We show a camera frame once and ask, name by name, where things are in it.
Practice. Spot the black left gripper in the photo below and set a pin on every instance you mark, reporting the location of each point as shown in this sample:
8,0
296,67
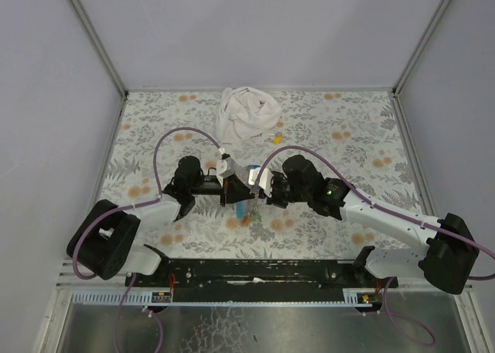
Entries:
226,192

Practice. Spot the blue keyring holder with rings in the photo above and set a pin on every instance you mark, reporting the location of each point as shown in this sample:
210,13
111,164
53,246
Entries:
243,209

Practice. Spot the key with green tag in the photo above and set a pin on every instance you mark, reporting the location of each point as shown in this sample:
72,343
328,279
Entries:
255,214

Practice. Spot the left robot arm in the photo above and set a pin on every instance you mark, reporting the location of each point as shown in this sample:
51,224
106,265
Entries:
103,245

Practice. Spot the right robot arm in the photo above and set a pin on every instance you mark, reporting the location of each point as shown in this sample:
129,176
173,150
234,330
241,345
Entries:
439,250

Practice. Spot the key with yellow tag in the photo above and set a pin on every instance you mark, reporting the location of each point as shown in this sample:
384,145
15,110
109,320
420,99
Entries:
276,137

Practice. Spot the floral patterned table mat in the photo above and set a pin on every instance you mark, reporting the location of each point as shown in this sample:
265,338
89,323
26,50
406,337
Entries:
351,132

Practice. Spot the crumpled white cloth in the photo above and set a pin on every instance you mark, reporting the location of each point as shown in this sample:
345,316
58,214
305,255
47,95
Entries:
245,112

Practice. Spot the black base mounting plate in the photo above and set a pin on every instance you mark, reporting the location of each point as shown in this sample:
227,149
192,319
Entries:
258,281

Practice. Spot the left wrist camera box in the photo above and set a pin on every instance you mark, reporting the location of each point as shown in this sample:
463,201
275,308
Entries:
225,168

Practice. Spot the white slotted cable duct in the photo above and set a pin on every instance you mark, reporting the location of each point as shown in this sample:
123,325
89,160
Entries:
114,297

